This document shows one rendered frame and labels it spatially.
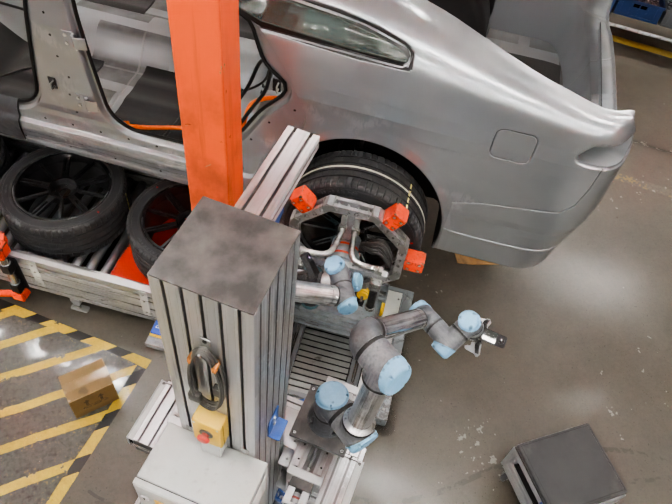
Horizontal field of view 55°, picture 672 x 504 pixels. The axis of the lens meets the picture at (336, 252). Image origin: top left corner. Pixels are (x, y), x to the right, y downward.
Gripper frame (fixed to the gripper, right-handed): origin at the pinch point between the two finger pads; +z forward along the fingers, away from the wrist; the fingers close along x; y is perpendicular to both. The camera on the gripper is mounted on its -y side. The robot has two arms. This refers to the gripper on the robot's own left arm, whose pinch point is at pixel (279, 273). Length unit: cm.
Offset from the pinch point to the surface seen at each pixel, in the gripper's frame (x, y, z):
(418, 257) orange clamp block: 52, 3, -42
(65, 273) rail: 13, 8, 133
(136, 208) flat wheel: 43, -21, 109
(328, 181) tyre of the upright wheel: 29.8, -34.3, -10.2
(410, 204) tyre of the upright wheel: 48, -22, -41
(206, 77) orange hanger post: -51, -74, -9
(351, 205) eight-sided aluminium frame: 31.2, -23.7, -19.7
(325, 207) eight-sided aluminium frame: 24.9, -23.7, -10.4
